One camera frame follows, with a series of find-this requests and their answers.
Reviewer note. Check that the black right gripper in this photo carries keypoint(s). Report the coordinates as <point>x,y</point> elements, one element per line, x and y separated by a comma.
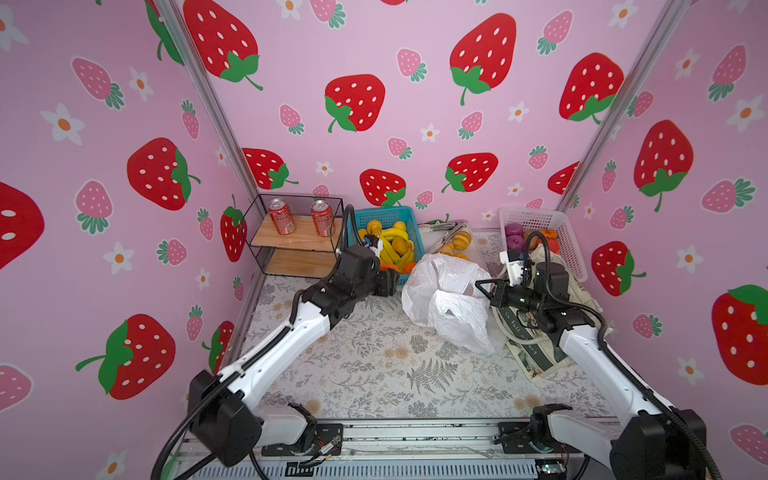
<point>498,295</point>

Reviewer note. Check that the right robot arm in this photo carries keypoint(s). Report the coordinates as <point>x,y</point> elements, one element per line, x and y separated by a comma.
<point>687,456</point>

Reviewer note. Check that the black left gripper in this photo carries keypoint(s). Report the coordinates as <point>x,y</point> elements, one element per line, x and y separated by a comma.
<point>386,282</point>

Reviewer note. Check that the red soda can left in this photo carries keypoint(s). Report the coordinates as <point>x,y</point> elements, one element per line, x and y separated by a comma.
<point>281,216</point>

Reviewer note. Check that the white plastic basket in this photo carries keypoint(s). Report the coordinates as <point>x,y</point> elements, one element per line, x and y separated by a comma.
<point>538,219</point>

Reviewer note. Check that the small striped bread roll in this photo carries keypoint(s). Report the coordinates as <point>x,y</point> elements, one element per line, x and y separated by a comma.
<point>462,240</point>

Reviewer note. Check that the metal base rail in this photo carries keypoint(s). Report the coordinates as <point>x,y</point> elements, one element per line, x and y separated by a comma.
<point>390,447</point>

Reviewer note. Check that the purple onion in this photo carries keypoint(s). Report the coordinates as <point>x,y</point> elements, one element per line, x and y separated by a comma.
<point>513,229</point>
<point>516,243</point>

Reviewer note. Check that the red soda can right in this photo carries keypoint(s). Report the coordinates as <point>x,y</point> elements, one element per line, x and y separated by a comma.
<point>322,217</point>

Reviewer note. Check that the purple onion back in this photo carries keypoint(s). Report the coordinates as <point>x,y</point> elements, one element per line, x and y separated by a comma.
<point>513,229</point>

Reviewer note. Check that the yellow banana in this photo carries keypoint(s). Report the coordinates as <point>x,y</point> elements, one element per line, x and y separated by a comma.
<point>395,232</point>

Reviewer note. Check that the purple onion front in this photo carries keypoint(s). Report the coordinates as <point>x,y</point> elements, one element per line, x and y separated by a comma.
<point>516,243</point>

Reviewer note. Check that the white plastic bag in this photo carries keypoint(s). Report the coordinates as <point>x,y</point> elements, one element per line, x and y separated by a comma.
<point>440,294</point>

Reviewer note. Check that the white plastic tray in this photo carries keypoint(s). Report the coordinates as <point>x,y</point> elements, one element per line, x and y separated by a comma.
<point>433,242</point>

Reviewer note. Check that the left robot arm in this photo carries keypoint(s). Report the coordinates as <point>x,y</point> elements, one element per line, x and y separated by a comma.
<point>222,413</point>

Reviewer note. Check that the beige canvas tote bag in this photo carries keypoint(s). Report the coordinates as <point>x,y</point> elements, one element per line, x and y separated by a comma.
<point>533,337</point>

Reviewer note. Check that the black wire wooden shelf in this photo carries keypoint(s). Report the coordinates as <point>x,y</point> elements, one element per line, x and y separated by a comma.
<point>302,253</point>

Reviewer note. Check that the red soda can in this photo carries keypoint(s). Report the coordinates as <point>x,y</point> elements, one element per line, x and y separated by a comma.
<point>281,216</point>
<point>322,217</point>

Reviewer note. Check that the metal tongs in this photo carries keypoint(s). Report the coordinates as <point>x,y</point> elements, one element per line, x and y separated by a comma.
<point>441,226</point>

